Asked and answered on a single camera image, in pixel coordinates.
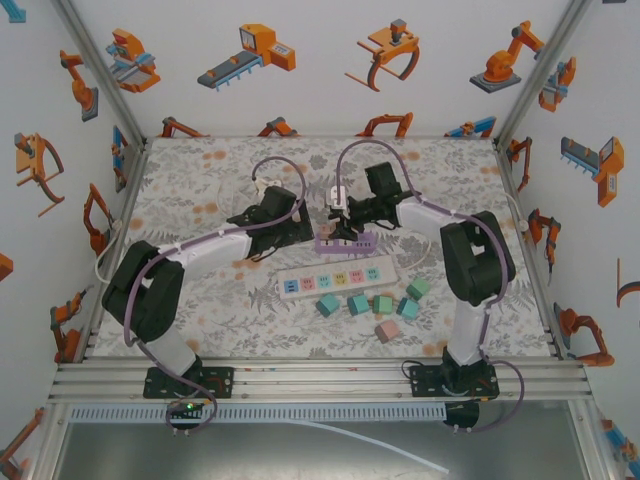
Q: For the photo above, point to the green plug adapter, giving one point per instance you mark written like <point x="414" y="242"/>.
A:
<point x="418" y="289"/>
<point x="383" y="304"/>

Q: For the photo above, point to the aluminium front rail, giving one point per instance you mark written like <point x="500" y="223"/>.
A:
<point x="325" y="380"/>

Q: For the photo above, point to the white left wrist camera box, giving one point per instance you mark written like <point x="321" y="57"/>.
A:
<point x="262" y="186"/>

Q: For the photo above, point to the translucent white tube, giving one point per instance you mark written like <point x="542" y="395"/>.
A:
<point x="400" y="452"/>

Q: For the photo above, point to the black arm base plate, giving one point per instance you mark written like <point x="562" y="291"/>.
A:
<point x="425" y="380"/>
<point x="222" y="382"/>

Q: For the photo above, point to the aluminium corner post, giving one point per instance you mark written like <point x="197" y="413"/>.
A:
<point x="540" y="75"/>
<point x="104" y="75"/>

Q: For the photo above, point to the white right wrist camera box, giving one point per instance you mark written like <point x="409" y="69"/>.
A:
<point x="336" y="197"/>

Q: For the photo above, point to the purple power strip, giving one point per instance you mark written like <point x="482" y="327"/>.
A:
<point x="370" y="245"/>

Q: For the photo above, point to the aluminium side rail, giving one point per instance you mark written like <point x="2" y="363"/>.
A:
<point x="509" y="175"/>
<point x="128" y="200"/>

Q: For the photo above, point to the black controller box green light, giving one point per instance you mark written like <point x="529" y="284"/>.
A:
<point x="189" y="406"/>

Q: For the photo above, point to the pink plug adapter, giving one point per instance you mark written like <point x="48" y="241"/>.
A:
<point x="386" y="332"/>
<point x="325" y="231"/>

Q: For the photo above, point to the floral print tablecloth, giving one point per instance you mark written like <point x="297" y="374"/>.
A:
<point x="350" y="165"/>

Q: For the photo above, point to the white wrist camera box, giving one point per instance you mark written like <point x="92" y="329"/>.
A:
<point x="262" y="186"/>
<point x="336" y="197"/>

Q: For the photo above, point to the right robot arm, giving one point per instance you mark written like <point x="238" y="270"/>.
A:
<point x="475" y="260"/>

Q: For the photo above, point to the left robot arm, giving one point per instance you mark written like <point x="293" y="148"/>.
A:
<point x="145" y="290"/>

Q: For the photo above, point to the white power strip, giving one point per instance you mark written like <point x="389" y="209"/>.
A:
<point x="298" y="275"/>

